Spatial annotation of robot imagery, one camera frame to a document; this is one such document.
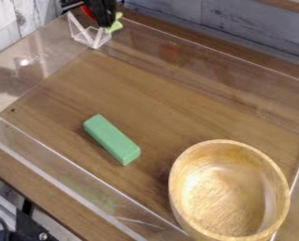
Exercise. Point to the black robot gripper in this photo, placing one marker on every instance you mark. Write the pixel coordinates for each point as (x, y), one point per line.
(101, 8)

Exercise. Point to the red plush strawberry toy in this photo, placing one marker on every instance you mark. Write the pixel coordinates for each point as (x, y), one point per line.
(116, 26)

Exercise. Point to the green rectangular block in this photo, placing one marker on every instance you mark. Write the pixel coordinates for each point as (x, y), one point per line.
(116, 143)

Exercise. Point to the wooden bowl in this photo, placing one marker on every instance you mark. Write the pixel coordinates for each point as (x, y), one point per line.
(228, 192)

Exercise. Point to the clear acrylic table enclosure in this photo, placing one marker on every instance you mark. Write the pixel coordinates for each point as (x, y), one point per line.
(172, 88)

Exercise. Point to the black clamp mount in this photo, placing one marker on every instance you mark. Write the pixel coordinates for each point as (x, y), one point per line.
(28, 230)

